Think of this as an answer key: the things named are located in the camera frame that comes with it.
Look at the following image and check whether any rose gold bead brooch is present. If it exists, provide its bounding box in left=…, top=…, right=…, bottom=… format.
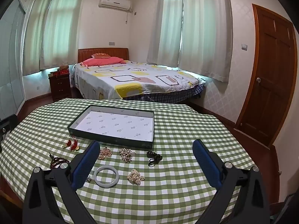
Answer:
left=98, top=147, right=113, bottom=161

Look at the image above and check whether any dark red bead bracelet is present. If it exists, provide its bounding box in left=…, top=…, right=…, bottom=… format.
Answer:
left=49, top=153, right=70, bottom=169

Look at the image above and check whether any brown wooden door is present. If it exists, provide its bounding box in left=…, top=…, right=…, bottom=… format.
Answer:
left=234, top=3, right=298, bottom=149

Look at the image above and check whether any pink pillow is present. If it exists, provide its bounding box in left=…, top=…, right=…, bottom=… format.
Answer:
left=80, top=57, right=128, bottom=67

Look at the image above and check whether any patterned white yellow bedsheet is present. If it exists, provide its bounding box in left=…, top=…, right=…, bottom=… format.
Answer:
left=74, top=61, right=206, bottom=100

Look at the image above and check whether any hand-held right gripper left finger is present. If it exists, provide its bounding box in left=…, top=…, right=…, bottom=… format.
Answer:
left=22, top=140, right=101, bottom=224

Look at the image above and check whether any dark wooden nightstand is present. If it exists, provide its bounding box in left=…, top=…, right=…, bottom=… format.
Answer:
left=48, top=71, right=72, bottom=102

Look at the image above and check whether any white curtain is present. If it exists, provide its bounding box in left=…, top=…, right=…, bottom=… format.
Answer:
left=22, top=0, right=56, bottom=76
left=178, top=0, right=234, bottom=83
left=146, top=0, right=185, bottom=66
left=40, top=0, right=90, bottom=70

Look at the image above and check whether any black cord necklace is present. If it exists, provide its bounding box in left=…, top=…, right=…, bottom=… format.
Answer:
left=146, top=145, right=163, bottom=167

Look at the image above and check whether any wooden bed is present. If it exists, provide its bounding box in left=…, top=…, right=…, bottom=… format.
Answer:
left=73, top=48, right=207, bottom=103

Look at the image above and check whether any dark green shallow box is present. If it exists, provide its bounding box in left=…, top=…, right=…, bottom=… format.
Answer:
left=67, top=105, right=155, bottom=150

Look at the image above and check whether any frosted glass sliding door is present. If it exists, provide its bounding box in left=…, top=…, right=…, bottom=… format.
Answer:
left=0, top=0, right=27, bottom=122

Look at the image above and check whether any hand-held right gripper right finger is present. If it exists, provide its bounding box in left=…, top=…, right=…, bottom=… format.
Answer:
left=192, top=139, right=271, bottom=224

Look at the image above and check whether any white air conditioner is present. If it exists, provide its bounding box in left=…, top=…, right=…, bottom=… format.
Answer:
left=98, top=0, right=132, bottom=11

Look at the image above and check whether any white jade bangle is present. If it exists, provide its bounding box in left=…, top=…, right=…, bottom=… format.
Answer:
left=94, top=165, right=119, bottom=187

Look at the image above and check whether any green checked tablecloth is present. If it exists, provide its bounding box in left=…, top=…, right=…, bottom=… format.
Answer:
left=0, top=98, right=281, bottom=224

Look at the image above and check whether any pink pearl brooch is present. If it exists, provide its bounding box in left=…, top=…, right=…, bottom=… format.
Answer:
left=127, top=169, right=145, bottom=186

